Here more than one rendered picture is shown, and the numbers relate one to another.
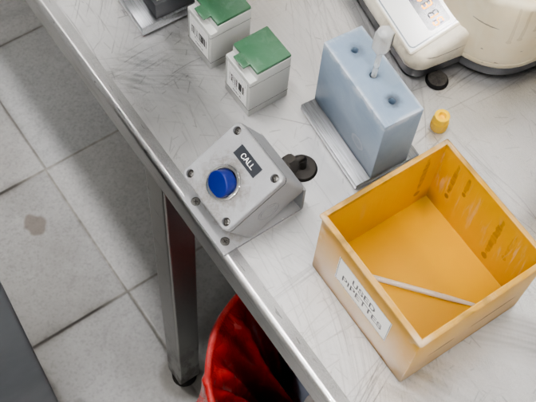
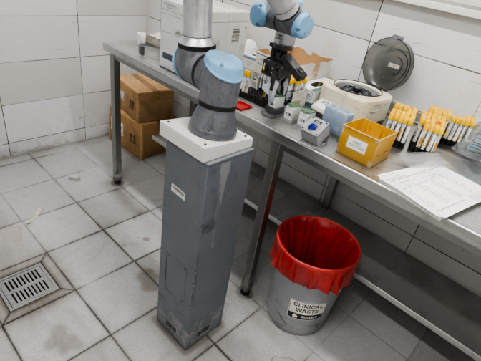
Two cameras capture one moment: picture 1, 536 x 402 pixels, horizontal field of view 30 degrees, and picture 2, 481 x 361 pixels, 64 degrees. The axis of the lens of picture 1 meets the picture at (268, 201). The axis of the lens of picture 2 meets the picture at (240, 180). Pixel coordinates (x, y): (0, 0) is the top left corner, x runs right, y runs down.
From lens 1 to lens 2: 92 cm
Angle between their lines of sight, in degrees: 32
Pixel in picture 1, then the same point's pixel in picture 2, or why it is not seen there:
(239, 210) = (319, 131)
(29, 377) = (236, 225)
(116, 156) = not seen: hidden behind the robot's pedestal
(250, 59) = (306, 111)
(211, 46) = (293, 114)
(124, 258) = not seen: hidden behind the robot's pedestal
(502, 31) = (361, 109)
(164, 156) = (288, 135)
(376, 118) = (345, 114)
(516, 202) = not seen: hidden behind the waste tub
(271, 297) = (328, 155)
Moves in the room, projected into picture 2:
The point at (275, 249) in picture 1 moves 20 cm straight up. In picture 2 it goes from (324, 149) to (341, 92)
